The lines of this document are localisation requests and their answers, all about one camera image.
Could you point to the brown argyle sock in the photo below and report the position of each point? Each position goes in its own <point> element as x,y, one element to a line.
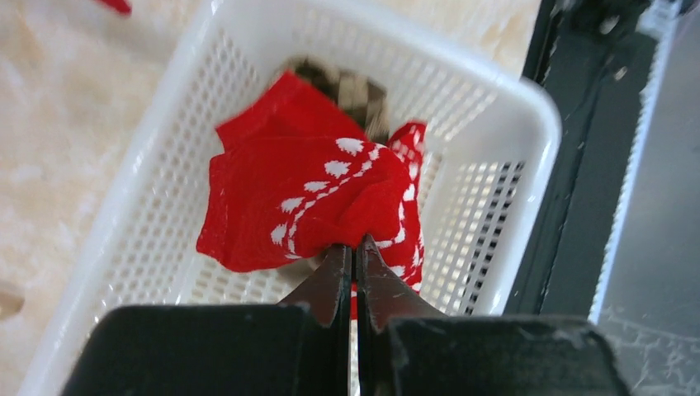
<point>358,96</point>

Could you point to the red patterned sock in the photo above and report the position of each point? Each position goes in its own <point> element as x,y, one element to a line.
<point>120,7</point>
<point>298,175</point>

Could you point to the white plastic basket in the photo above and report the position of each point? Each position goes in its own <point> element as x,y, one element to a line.
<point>491,144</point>

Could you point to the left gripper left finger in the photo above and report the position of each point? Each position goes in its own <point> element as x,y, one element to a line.
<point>298,346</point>

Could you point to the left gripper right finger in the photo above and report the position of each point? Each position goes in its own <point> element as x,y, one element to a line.
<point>408,347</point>

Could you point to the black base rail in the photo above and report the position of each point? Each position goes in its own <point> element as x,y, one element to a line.
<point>602,63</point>

